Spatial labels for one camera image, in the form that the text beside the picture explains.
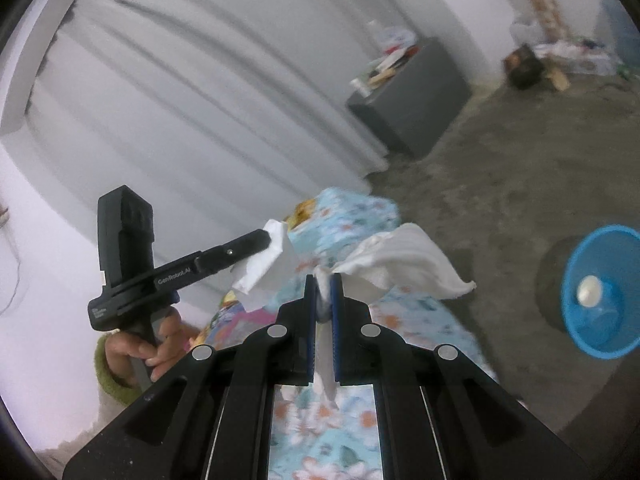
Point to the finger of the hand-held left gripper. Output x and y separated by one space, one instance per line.
235 249

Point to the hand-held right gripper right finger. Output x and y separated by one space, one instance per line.
336 320

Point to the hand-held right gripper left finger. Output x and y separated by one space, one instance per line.
310 312

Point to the white tissue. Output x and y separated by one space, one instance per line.
265 270
400 260

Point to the blue plastic basket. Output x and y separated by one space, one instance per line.
625 320

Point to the person's left forearm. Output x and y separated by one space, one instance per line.
107 385

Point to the person's left hand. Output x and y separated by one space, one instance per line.
167 340

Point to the floral blue tablecloth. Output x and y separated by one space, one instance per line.
350 215

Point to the grey curtain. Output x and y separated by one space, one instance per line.
200 85

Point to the grey cabinet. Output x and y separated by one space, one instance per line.
415 105

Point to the pile of assorted clutter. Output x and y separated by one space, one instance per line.
382 70

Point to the white paper wad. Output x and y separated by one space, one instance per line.
590 291

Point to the clear plastic bag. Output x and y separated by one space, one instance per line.
392 35

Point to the small wooden piece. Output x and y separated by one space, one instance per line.
559 80

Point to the heap of floor litter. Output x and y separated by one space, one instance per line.
580 55

